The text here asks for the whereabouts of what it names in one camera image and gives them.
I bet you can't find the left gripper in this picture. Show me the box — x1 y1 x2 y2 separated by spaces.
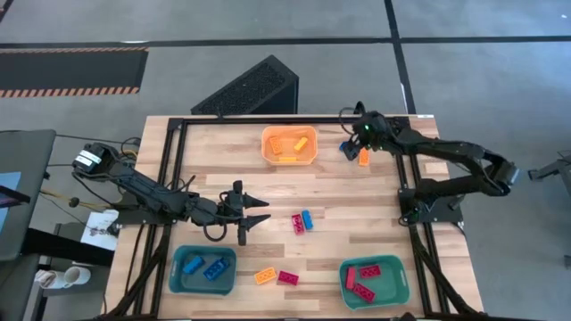
192 179 272 248

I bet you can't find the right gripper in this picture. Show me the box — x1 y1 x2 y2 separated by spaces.
343 111 391 162

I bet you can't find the yellow plastic bin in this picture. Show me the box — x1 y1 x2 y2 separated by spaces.
261 125 319 167

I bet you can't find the blue-teal plastic bin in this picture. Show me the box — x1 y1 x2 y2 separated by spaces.
168 243 238 296

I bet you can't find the black perforated case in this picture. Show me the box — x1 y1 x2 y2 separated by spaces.
190 53 300 116

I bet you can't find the green-teal plastic bin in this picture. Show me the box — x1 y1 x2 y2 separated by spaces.
338 254 411 311

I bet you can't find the white paper sheet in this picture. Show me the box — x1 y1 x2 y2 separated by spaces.
79 209 120 251

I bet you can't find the white mug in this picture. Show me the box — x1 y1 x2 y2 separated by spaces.
62 265 93 289

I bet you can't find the black hazard-striped floor mat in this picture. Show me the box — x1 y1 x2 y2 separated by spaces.
0 46 150 99

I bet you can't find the grey desk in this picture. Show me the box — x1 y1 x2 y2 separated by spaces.
0 128 58 262

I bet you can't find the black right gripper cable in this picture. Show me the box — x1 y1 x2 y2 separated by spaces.
337 105 359 136

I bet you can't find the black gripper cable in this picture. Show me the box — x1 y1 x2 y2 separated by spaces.
337 105 359 136
203 220 229 243

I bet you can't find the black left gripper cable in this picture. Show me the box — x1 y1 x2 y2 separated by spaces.
203 220 229 243

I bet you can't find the black metal rig frame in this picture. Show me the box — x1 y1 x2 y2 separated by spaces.
104 114 485 321

